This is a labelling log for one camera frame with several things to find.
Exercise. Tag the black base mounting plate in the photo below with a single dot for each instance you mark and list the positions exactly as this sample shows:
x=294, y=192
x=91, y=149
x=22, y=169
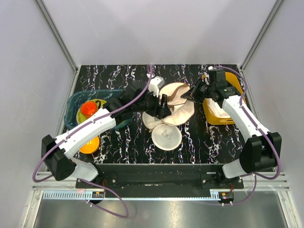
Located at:
x=165, y=180

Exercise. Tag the aluminium frame post right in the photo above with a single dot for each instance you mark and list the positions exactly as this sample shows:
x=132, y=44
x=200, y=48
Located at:
x=266, y=25

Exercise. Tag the orange translucent cup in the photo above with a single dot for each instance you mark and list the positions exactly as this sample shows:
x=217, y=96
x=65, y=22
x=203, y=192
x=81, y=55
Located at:
x=88, y=109

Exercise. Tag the aluminium frame post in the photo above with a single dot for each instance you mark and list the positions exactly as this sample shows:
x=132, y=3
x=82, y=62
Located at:
x=51, y=25
x=266, y=25

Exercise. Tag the white mesh laundry bag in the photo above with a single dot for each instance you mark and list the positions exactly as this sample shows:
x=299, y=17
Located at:
x=164, y=137

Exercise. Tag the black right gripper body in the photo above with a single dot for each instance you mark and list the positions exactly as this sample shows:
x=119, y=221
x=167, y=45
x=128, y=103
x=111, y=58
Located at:
x=206, y=90

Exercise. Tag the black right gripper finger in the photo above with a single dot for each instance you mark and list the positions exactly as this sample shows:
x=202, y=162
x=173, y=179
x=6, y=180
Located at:
x=191, y=97
x=197, y=88

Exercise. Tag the yellow plastic bin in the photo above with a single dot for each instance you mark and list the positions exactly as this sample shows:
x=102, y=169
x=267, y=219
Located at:
x=213, y=113

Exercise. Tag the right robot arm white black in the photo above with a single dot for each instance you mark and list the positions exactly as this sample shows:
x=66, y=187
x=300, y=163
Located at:
x=262, y=147

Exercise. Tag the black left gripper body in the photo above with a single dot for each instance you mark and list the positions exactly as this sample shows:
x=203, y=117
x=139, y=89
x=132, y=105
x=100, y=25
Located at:
x=149, y=100

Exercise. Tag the aluminium frame post left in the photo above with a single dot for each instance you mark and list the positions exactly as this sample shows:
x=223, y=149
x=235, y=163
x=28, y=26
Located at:
x=51, y=25

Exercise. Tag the orange bowl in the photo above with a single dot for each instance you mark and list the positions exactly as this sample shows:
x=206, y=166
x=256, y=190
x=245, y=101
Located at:
x=91, y=146

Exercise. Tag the cream laundry bag brown trim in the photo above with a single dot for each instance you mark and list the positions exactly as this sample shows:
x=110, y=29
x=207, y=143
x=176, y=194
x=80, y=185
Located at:
x=181, y=108

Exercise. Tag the teal transparent plastic container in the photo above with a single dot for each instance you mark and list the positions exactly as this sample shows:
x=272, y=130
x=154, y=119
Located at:
x=79, y=98

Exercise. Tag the aluminium front rail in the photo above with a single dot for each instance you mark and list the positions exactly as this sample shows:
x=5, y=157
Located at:
x=273, y=183

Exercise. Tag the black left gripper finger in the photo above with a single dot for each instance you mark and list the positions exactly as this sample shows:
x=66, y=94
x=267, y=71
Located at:
x=163, y=107
x=157, y=111

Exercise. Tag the yellow-green plate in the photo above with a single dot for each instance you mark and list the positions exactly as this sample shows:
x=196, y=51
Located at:
x=80, y=118

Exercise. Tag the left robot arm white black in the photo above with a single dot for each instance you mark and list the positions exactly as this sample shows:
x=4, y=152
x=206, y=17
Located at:
x=58, y=152

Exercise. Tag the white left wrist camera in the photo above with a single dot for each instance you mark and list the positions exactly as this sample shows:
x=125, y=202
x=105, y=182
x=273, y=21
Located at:
x=155, y=85

